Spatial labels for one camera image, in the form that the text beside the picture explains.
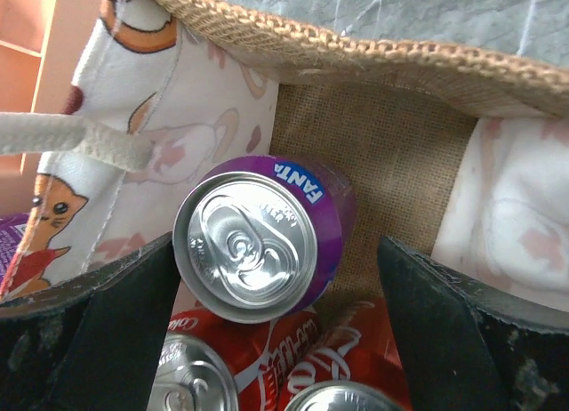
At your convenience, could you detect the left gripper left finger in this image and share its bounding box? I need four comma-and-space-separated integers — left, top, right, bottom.
1, 234, 180, 410

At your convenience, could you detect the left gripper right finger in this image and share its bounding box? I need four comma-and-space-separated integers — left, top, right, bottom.
377, 237, 568, 410

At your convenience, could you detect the red soda can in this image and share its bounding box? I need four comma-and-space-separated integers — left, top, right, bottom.
147, 307, 321, 411
277, 297, 413, 410

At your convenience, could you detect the canvas bag brown printed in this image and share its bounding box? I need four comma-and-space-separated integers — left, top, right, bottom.
1, 0, 568, 310

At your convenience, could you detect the purple soda can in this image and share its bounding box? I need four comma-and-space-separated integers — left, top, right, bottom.
172, 155, 357, 324
0, 213, 29, 281

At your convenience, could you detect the orange plastic file organizer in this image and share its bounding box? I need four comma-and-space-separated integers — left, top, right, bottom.
0, 0, 103, 216

